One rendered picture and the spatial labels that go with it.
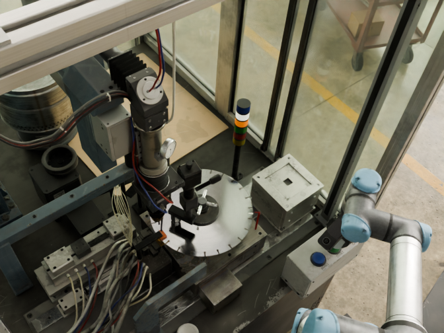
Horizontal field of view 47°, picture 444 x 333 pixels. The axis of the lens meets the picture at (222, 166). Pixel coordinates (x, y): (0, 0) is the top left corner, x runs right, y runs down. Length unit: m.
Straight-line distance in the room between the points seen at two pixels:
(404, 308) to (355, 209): 0.30
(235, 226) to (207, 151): 0.52
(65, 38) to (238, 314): 1.34
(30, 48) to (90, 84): 0.72
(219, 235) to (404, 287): 0.61
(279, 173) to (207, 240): 0.40
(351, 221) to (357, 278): 1.39
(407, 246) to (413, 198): 1.78
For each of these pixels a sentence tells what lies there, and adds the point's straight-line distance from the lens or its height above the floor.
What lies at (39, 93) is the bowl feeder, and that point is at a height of 1.09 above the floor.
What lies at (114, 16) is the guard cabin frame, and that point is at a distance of 0.50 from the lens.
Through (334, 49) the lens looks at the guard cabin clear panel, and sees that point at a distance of 1.55.
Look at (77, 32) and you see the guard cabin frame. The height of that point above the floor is 2.04.
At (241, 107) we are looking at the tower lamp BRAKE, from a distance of 1.65.
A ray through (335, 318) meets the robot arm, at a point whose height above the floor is 1.35.
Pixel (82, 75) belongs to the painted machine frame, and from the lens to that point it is 1.22.
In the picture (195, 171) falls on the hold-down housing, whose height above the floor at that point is 1.25.
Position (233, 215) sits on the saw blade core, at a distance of 1.64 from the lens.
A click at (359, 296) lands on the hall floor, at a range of 2.68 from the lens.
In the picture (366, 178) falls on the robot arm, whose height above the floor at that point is 1.27.
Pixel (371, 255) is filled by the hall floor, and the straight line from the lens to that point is 2.80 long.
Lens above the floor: 2.33
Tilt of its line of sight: 52 degrees down
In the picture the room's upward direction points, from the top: 6 degrees clockwise
